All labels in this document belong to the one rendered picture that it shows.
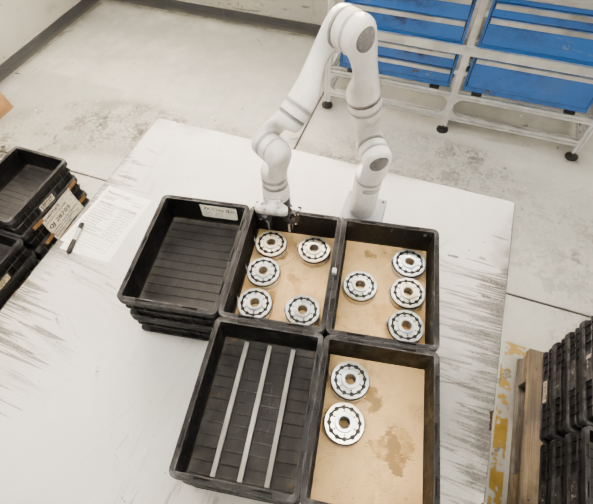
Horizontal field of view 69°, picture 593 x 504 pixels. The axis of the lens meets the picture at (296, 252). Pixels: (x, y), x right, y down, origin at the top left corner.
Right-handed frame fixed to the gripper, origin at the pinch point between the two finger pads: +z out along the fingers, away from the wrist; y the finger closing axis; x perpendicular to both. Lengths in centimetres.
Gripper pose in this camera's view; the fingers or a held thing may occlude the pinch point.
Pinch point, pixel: (279, 225)
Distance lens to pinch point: 130.9
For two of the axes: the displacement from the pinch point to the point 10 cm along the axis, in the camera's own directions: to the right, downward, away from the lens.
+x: -1.9, 8.2, -5.4
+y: -9.8, -1.4, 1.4
